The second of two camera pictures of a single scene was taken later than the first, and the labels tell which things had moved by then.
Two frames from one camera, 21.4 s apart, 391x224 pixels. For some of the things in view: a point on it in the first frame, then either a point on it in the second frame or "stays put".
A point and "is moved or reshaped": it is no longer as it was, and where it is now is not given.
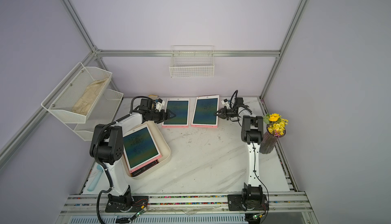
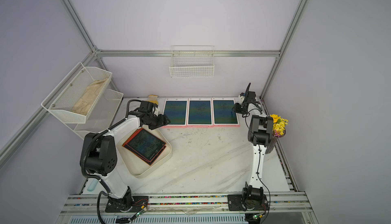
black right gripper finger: [223, 110] -> [238, 106]
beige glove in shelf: [84, 102] stays put
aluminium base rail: [96, 205] stays put
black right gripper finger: [221, 113] -> [238, 108]
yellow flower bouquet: [276, 124] stays put
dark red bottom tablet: [135, 173] -> [145, 145]
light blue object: [95, 178] stays put
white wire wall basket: [192, 61] stays put
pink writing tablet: [205, 108] is moved or reshaped
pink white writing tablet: [180, 107] stays put
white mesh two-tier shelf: [83, 101] stays put
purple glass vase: [268, 141] stays put
